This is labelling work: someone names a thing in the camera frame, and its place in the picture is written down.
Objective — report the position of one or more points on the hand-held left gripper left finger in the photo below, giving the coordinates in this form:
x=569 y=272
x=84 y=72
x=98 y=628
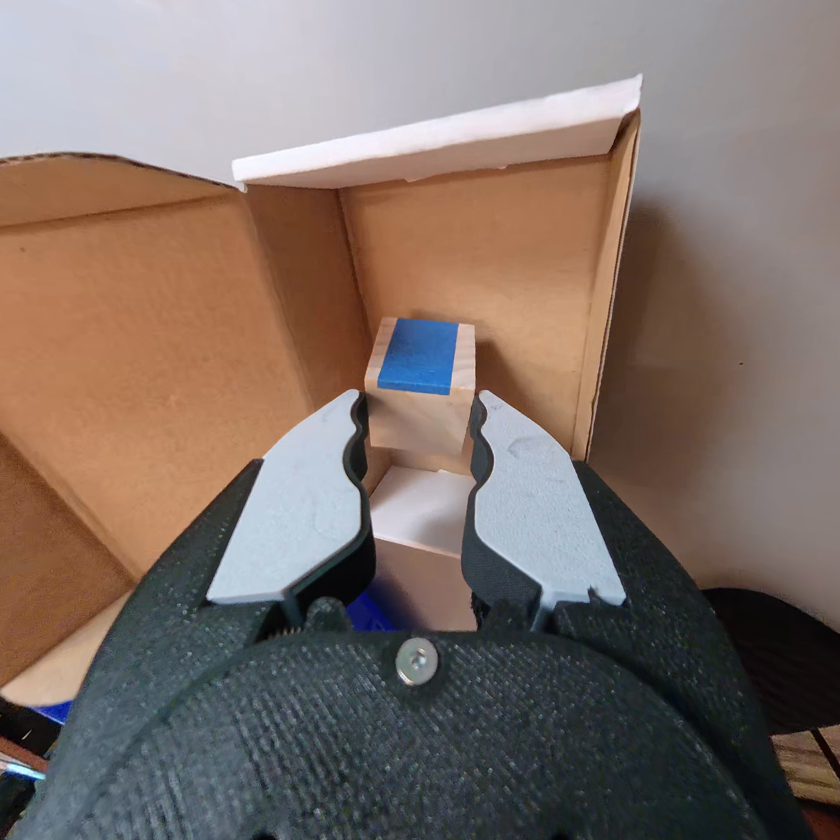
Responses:
x=295 y=518

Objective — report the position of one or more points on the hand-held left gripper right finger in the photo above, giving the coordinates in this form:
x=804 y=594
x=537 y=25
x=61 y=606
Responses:
x=544 y=518

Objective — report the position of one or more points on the wooden cube with blue tape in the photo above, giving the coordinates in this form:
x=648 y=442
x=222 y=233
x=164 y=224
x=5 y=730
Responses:
x=420 y=420

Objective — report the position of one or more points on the white cardboard box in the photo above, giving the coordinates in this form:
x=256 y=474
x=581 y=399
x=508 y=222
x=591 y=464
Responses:
x=164 y=328

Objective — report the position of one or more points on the black round seat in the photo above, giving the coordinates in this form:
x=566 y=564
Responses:
x=787 y=656

